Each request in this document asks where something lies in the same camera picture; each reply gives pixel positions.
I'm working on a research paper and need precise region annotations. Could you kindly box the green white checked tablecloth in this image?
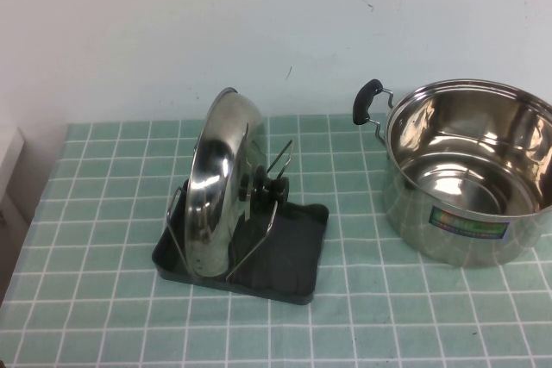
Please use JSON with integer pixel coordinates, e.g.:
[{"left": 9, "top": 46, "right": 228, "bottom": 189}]
[{"left": 0, "top": 114, "right": 552, "bottom": 368}]

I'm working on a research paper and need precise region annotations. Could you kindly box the stainless steel pot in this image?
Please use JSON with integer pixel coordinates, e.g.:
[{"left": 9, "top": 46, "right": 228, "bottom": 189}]
[{"left": 352, "top": 78, "right": 552, "bottom": 271}]

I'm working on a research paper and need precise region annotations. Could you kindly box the steel pot lid black knob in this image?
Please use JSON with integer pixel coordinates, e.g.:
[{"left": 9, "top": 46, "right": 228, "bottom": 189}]
[{"left": 184, "top": 86, "right": 293, "bottom": 278}]

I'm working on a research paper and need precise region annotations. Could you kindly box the white side cabinet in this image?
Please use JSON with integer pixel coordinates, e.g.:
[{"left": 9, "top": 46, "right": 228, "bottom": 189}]
[{"left": 0, "top": 126, "right": 28, "bottom": 222}]

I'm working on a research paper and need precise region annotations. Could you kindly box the black tray wire lid rack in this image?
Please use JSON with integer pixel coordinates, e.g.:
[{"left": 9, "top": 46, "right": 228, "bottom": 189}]
[{"left": 151, "top": 139, "right": 329, "bottom": 307}]

